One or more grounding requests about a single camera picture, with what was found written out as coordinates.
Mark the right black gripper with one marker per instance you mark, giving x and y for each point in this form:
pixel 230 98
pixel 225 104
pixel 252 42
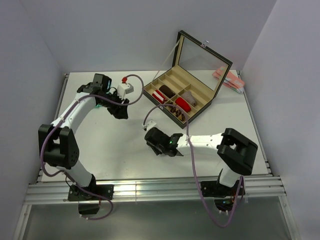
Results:
pixel 157 151

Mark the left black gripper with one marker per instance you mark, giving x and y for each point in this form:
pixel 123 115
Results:
pixel 119 111

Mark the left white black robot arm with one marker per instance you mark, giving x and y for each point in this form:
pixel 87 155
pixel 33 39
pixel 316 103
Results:
pixel 57 142

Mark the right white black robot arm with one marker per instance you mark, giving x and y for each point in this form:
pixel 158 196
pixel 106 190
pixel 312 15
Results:
pixel 236 150

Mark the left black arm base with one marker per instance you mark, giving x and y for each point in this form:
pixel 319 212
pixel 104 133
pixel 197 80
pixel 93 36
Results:
pixel 90 199

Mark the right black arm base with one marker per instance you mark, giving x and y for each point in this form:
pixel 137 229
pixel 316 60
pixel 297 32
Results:
pixel 224 197

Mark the brown argyle rolled sock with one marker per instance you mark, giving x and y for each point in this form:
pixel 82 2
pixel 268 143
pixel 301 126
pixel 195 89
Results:
pixel 176 111

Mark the red white striped rolled sock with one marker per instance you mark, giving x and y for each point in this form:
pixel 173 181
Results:
pixel 159 96

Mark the grey rolled sock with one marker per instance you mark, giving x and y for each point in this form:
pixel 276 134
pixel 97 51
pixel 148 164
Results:
pixel 188 97

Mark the black compartment storage box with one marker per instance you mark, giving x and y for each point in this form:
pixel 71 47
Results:
pixel 193 64

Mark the pink sock pair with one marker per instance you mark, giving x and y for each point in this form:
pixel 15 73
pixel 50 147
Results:
pixel 230 81

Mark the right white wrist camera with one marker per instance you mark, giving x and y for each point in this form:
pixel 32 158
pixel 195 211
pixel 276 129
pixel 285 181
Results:
pixel 149 125

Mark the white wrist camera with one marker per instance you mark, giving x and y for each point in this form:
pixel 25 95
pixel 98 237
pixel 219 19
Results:
pixel 149 125
pixel 123 89

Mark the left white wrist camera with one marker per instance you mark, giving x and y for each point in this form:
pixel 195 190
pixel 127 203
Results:
pixel 123 89

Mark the aluminium frame rail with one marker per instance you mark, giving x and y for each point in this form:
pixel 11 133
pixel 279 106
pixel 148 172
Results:
pixel 150 190

